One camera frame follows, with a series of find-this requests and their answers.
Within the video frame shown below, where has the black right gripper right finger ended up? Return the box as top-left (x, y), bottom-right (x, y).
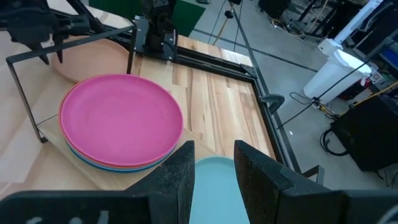
top-left (234, 140), bottom-right (398, 224)

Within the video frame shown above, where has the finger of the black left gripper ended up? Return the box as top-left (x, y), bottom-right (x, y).
top-left (53, 35), bottom-right (65, 63)
top-left (30, 42), bottom-right (50, 65)

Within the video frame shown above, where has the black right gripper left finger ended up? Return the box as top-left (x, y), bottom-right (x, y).
top-left (0, 140), bottom-right (196, 224)

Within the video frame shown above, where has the light teal plate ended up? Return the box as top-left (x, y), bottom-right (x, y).
top-left (189, 156), bottom-right (249, 224)

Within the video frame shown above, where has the sky blue plate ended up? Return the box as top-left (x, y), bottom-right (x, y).
top-left (66, 142), bottom-right (177, 174)

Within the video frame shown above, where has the pink plate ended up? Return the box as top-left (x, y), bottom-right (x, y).
top-left (58, 73), bottom-right (184, 168)

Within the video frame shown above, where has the peach plate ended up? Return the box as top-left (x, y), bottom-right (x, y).
top-left (51, 35), bottom-right (134, 83)

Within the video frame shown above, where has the large black box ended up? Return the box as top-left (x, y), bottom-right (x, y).
top-left (329, 95), bottom-right (398, 172)

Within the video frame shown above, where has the green floor mat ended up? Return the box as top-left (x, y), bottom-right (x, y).
top-left (88, 0), bottom-right (206, 37)

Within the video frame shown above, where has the white trash bin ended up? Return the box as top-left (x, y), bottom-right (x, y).
top-left (303, 49), bottom-right (373, 105)

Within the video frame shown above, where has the yellow bar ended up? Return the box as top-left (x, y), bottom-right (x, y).
top-left (349, 80), bottom-right (398, 109)

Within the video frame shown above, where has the black tripod leg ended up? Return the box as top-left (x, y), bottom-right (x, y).
top-left (225, 0), bottom-right (265, 88)

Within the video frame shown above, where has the black coiled cable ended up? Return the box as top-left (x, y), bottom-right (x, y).
top-left (319, 128), bottom-right (349, 157)

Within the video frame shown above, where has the wooden shelf with black frame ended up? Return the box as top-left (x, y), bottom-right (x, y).
top-left (5, 24), bottom-right (218, 191)

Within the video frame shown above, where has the grey clamp handle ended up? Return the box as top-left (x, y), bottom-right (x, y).
top-left (259, 93), bottom-right (285, 115)

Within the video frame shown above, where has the thin black cable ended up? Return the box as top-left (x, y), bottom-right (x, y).
top-left (275, 58), bottom-right (373, 130)

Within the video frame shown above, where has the black table edge frame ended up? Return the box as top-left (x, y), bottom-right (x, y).
top-left (104, 23), bottom-right (326, 185)

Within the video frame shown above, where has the yellow cable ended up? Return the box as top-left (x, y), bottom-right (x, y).
top-left (212, 15), bottom-right (231, 45)

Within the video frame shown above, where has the white cylindrical post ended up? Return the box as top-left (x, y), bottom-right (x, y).
top-left (317, 0), bottom-right (384, 57)

